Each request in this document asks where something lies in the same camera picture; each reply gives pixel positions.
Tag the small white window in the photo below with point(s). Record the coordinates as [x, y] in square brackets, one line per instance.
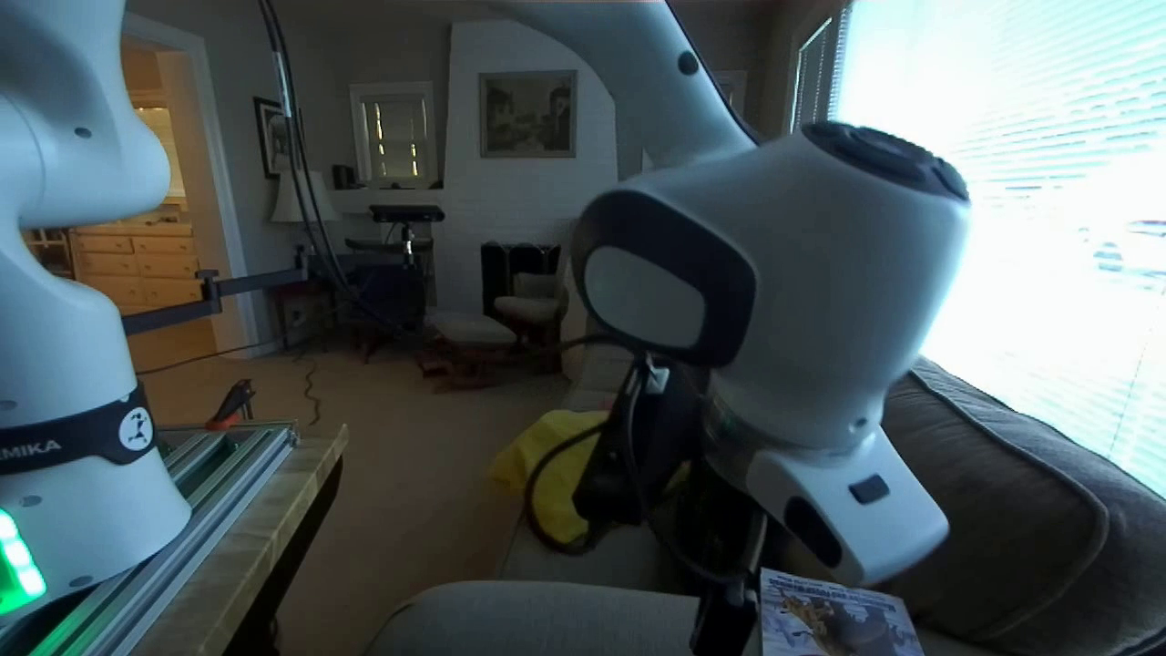
[394, 137]

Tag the armchair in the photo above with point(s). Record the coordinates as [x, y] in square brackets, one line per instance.
[533, 305]

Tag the footstool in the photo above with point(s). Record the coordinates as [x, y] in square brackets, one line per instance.
[469, 330]

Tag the magazine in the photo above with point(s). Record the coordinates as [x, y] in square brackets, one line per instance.
[833, 620]

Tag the dark framed picture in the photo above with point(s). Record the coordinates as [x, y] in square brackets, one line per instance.
[271, 137]

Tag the camera on mount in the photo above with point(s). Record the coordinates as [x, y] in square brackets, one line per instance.
[406, 214]

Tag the large framed picture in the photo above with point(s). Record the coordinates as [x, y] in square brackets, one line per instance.
[528, 114]

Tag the orange clamp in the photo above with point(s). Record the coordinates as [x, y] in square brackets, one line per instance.
[232, 405]

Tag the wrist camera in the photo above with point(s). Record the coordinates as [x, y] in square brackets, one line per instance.
[638, 456]

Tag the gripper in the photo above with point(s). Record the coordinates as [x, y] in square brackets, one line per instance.
[720, 528]

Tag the lamp with white shade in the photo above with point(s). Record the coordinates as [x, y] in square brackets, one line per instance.
[293, 200]

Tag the wooden dresser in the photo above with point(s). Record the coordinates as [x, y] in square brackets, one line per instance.
[137, 264]

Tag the black fireplace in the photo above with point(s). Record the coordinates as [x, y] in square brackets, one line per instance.
[501, 264]

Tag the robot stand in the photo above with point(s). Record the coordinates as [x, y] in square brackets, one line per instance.
[228, 510]

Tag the grey sofa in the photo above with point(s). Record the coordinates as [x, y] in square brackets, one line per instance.
[1002, 510]

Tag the yellow cloth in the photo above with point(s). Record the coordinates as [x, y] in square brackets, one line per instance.
[556, 465]

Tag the window with blinds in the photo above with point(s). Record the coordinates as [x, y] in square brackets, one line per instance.
[1029, 228]

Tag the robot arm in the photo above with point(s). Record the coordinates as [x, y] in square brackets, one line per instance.
[820, 273]

